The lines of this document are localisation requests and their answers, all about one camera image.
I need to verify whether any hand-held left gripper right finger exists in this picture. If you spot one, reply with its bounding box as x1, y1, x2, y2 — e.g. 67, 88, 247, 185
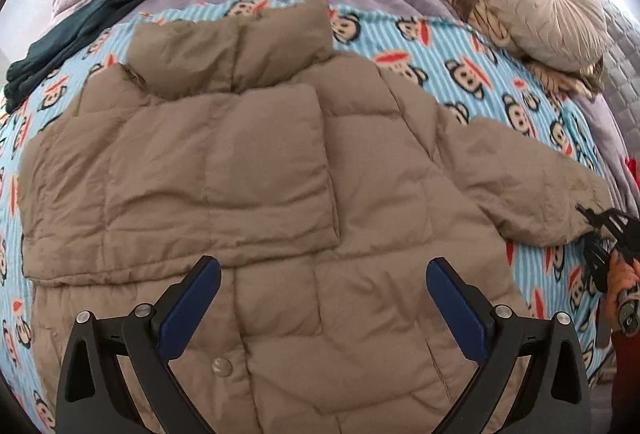
425, 257, 593, 434

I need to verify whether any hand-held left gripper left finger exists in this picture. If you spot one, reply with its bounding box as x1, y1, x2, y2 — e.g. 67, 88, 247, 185
54, 255, 222, 434

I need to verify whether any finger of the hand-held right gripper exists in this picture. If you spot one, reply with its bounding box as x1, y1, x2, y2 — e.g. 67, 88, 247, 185
575, 204, 640, 265
581, 238, 613, 295

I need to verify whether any tan puffer jacket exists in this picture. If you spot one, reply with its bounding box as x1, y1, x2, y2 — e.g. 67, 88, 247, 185
20, 0, 613, 434

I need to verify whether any person's red clothing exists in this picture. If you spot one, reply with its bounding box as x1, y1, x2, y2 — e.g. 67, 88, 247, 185
609, 329, 640, 434

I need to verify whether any grey quilted bedspread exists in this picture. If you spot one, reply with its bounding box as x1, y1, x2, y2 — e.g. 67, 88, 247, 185
597, 0, 640, 165

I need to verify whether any blue monkey printed blanket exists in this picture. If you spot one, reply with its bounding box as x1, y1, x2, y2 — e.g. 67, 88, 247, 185
0, 0, 618, 415

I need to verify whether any dark teal cloth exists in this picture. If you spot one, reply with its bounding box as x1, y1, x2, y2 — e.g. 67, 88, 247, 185
6, 0, 158, 112

